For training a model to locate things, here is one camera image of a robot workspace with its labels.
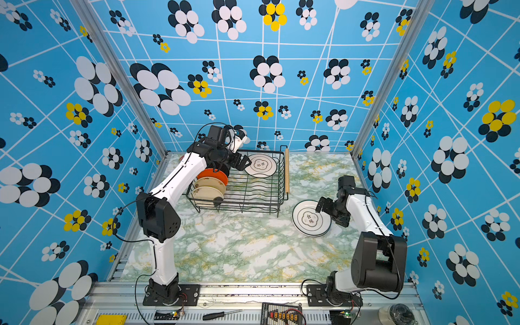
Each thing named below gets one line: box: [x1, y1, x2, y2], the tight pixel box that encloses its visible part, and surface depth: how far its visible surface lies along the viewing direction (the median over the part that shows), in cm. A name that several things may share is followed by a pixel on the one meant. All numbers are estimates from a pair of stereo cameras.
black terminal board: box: [260, 301, 304, 325], surface depth 70 cm
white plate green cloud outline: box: [291, 199, 333, 238], surface depth 93 cm
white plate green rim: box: [244, 153, 277, 179], surface depth 107 cm
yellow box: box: [95, 314, 127, 325], surface depth 70 cm
